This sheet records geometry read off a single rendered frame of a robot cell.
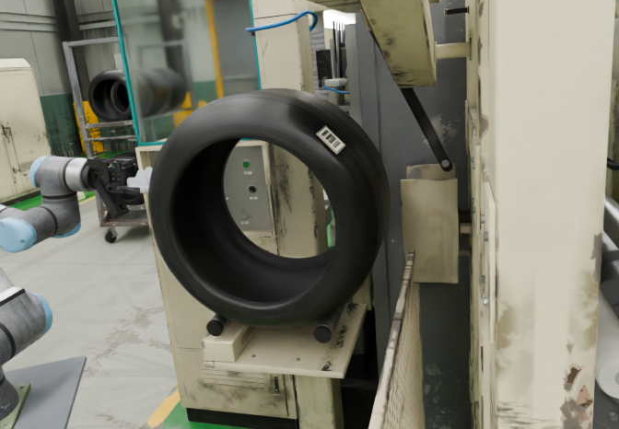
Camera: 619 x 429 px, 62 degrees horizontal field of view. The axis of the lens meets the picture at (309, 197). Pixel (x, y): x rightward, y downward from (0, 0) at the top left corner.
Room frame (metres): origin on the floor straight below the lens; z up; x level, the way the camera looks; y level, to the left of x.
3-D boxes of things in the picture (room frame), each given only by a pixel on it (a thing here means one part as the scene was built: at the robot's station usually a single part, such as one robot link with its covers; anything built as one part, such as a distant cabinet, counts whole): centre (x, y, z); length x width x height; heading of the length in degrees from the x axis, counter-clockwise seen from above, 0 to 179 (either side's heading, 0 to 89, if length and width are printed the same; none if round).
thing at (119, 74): (5.35, 1.62, 0.96); 1.36 x 0.71 x 1.92; 164
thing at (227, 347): (1.34, 0.22, 0.83); 0.36 x 0.09 x 0.06; 163
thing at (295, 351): (1.30, 0.08, 0.80); 0.37 x 0.36 x 0.02; 73
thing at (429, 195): (1.40, -0.34, 1.05); 0.20 x 0.15 x 0.30; 163
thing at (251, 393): (2.11, 0.35, 0.63); 0.56 x 0.41 x 1.27; 73
